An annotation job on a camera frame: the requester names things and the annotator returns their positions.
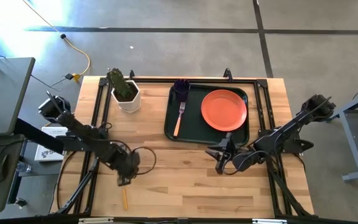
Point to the cactus in white pot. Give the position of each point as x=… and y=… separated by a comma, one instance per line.
x=129, y=99

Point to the black castor wheel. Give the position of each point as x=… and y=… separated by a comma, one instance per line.
x=21, y=203

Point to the black aluminium table frame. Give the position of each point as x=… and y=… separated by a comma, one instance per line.
x=154, y=80

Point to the grey desk top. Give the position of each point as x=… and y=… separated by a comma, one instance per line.
x=2, y=93

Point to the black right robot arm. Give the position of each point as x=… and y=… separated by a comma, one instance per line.
x=287, y=127

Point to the purple plastic cup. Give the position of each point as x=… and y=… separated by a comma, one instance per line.
x=182, y=90

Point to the silver metal hinge plate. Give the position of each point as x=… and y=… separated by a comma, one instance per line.
x=95, y=221
x=269, y=221

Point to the white printed box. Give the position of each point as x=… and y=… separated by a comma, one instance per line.
x=47, y=154

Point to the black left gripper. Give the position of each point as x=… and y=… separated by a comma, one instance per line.
x=126, y=163

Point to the grey metal table frame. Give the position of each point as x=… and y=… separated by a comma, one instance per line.
x=351, y=146

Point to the dark green plastic tray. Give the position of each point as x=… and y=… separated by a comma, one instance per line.
x=194, y=130

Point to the black round floor plug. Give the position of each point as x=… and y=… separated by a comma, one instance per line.
x=63, y=36

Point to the clear water bottle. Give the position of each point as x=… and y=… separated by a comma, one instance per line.
x=23, y=168

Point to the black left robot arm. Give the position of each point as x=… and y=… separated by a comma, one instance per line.
x=79, y=127

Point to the orange plastic plate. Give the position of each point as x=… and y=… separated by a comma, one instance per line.
x=224, y=110

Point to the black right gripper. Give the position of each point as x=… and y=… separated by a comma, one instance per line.
x=228, y=149

